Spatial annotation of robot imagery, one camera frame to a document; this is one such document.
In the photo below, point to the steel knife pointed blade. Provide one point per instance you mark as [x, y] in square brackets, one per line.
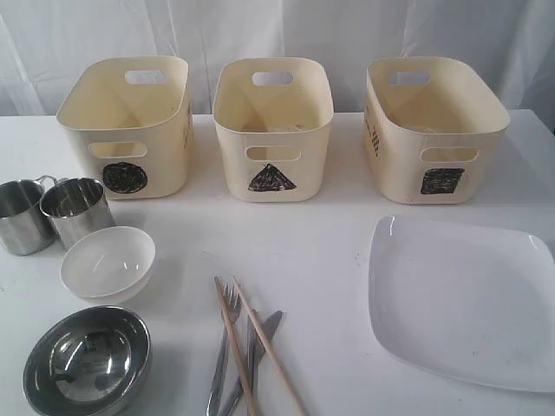
[270, 326]

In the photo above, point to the white square plate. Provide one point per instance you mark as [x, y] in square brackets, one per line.
[467, 302]

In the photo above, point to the steel fork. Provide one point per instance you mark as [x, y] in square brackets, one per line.
[234, 307]

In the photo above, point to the white ceramic bowl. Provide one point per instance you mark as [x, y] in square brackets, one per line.
[109, 266]

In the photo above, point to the steel knife narrow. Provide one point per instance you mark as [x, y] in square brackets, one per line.
[251, 350]

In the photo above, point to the cream bin with square mark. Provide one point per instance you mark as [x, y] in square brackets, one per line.
[432, 127]

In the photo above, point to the wooden chopstick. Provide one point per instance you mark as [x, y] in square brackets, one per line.
[270, 350]
[235, 348]

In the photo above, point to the cream bin with triangle mark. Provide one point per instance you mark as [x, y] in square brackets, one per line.
[273, 117]

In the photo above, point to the cream bin with circle mark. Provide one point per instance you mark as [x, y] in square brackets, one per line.
[129, 123]

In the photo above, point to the stainless steel bowl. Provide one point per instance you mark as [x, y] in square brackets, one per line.
[93, 362]

